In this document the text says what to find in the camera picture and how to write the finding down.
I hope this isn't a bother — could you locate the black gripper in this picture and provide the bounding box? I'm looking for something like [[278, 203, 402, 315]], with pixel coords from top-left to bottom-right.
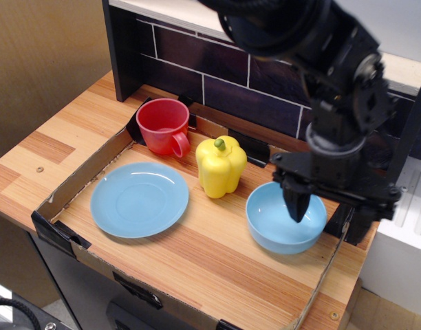
[[270, 152, 401, 245]]

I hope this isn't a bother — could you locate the light blue bowl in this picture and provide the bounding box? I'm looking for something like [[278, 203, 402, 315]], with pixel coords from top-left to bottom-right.
[[246, 182, 327, 254]]

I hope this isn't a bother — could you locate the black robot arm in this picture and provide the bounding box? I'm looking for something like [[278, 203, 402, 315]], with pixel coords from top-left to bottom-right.
[[205, 1, 401, 245]]

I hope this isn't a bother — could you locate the light blue plate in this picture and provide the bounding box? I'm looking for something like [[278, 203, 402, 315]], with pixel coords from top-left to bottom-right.
[[90, 162, 189, 239]]

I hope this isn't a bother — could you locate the white block with rails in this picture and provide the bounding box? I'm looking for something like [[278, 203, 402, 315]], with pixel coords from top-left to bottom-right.
[[360, 157, 421, 315]]

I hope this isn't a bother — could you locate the yellow toy bell pepper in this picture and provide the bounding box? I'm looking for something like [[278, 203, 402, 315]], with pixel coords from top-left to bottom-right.
[[195, 135, 248, 199]]

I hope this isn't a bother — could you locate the red plastic cup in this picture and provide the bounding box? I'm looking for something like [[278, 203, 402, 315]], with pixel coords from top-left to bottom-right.
[[136, 98, 191, 157]]

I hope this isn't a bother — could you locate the dark brick backsplash shelf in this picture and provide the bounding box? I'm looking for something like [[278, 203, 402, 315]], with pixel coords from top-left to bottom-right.
[[102, 0, 421, 204]]

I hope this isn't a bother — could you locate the cardboard tray border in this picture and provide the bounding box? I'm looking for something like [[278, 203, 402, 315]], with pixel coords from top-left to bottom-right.
[[30, 96, 375, 330]]

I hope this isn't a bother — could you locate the black braided cable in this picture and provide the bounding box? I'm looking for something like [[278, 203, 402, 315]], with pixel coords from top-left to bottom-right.
[[0, 296, 43, 330]]

